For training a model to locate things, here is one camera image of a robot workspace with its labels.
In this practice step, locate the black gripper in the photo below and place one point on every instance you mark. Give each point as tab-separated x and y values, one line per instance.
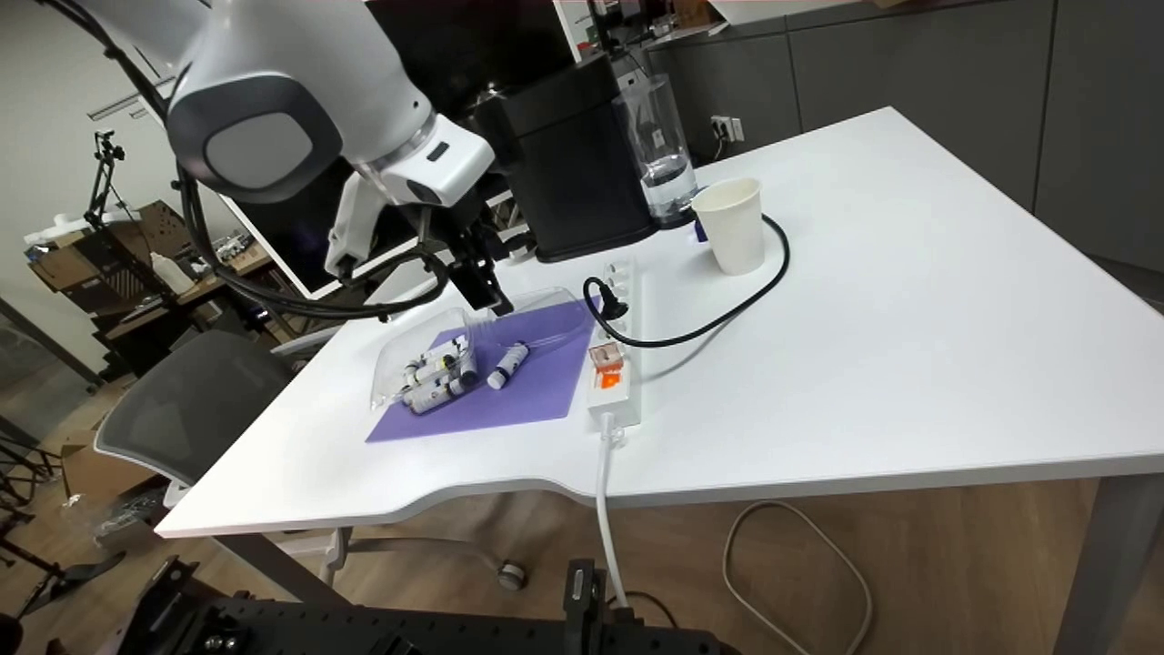
459	237

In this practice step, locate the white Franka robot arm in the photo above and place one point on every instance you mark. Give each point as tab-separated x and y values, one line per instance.
304	74

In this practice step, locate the small white bottle blue cap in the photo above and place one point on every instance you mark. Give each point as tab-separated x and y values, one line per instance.
451	347
447	386
505	367

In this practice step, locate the small bottle yellowish label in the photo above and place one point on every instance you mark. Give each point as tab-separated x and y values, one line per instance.
462	367

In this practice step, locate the purple mat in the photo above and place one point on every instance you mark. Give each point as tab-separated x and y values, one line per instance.
547	376

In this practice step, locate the white power strip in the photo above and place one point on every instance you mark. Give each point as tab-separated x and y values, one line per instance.
607	376

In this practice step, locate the black box appliance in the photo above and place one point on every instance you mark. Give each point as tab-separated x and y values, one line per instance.
583	169

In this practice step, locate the clear plastic water bottle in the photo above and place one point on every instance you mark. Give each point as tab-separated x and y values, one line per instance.
659	159

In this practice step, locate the white paper cup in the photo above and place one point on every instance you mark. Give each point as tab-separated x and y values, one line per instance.
732	231

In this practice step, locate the grey mesh office chair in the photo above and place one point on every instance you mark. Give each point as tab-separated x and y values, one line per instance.
194	402

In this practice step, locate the black perforated breadboard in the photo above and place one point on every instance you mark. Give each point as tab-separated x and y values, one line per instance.
366	625

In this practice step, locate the black camera tripod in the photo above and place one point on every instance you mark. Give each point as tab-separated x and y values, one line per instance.
106	185

